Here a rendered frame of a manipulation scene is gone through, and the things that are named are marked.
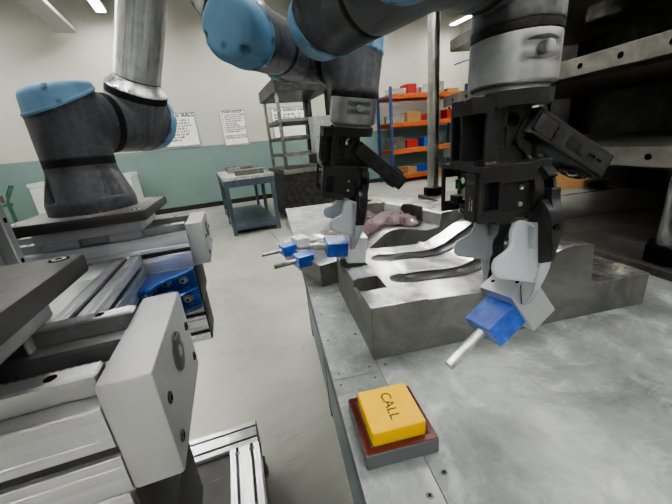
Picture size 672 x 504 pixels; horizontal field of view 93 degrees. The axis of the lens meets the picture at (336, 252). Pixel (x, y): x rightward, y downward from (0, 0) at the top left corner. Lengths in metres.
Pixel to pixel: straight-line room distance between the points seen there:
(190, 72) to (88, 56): 1.68
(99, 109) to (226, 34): 0.39
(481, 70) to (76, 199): 0.66
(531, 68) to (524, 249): 0.16
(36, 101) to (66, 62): 7.41
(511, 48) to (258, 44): 0.27
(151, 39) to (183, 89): 7.05
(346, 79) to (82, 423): 0.49
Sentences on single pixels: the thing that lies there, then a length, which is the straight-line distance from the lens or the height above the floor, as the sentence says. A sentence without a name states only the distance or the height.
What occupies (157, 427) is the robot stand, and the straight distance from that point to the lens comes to 0.27.
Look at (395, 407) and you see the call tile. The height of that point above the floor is 0.84.
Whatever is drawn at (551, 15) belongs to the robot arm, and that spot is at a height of 1.20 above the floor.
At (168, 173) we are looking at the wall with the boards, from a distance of 7.79.
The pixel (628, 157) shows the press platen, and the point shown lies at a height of 1.01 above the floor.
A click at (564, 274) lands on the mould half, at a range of 0.63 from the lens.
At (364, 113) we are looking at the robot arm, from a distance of 0.54.
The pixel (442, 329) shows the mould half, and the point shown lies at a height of 0.83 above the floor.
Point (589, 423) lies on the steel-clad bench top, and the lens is 0.49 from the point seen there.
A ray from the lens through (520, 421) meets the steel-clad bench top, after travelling 0.47.
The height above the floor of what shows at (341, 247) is 0.93.
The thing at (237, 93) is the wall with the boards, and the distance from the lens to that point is 7.90.
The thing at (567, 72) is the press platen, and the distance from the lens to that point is 1.31.
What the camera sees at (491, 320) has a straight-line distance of 0.40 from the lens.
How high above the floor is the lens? 1.12
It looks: 19 degrees down
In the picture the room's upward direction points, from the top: 6 degrees counter-clockwise
